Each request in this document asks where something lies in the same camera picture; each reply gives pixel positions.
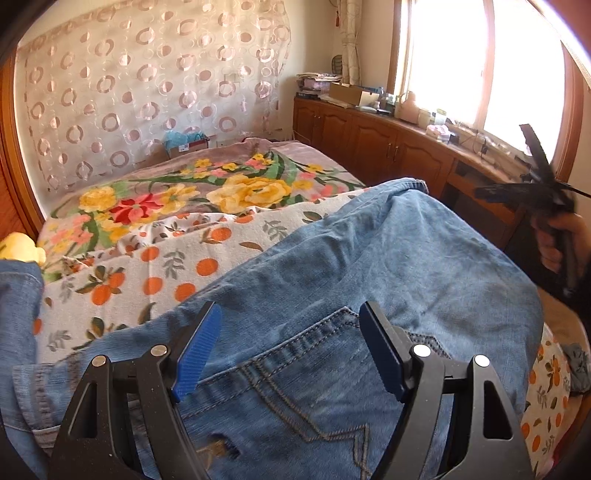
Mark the wooden sideboard cabinet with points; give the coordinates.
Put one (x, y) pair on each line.
(377, 148)

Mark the dark blue folded jeans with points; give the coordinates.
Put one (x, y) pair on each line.
(21, 289)

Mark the pink floral blanket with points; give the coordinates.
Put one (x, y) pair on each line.
(158, 202)

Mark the light blue denim jeans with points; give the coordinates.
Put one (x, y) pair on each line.
(290, 390)

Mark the yellow plush toy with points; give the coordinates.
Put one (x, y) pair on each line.
(20, 247)

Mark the window with wooden frame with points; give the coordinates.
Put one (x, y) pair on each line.
(493, 65)

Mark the beige side curtain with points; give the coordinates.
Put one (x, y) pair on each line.
(350, 19)

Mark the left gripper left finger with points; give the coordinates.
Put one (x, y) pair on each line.
(95, 440)

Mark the wooden louvered wardrobe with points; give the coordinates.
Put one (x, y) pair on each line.
(20, 211)

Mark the open cardboard box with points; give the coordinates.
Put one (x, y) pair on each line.
(353, 95)

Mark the orange print bed sheet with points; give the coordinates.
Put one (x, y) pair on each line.
(121, 291)

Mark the person's right hand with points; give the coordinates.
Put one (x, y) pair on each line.
(548, 233)

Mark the stack of papers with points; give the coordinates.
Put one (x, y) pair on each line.
(315, 84)

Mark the pink bottle on sideboard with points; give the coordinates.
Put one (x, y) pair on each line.
(407, 109)

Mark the circle pattern sheer curtain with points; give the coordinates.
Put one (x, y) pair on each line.
(98, 92)

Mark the cardboard box with blue items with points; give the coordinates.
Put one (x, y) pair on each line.
(177, 143)

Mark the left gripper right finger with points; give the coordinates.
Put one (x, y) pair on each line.
(484, 439)

